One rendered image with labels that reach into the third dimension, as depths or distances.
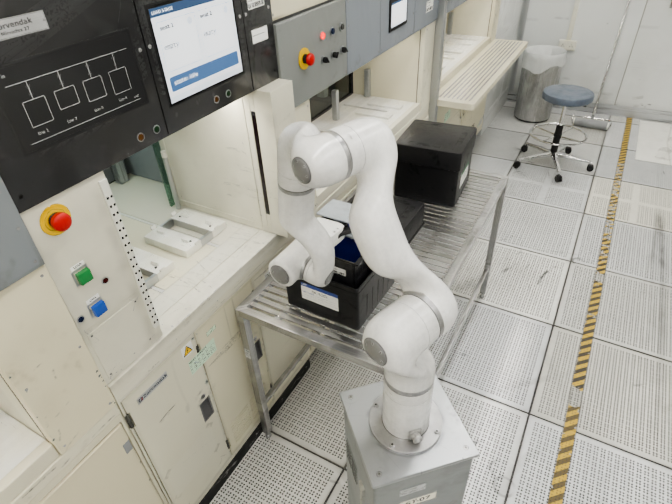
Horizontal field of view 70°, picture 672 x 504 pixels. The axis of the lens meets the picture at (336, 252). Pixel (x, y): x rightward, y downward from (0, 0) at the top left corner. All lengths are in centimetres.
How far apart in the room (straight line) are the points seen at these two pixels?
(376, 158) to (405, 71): 197
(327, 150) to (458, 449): 81
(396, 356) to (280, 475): 126
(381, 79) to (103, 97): 205
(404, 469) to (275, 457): 100
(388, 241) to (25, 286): 74
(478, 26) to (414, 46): 152
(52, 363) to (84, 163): 45
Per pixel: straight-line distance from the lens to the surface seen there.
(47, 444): 141
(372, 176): 97
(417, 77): 289
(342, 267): 145
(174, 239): 181
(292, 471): 215
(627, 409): 257
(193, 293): 160
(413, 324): 99
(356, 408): 136
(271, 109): 153
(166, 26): 128
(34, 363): 125
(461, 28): 436
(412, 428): 126
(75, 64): 113
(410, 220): 185
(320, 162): 89
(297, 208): 115
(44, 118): 110
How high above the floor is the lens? 188
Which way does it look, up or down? 37 degrees down
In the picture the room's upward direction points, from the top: 3 degrees counter-clockwise
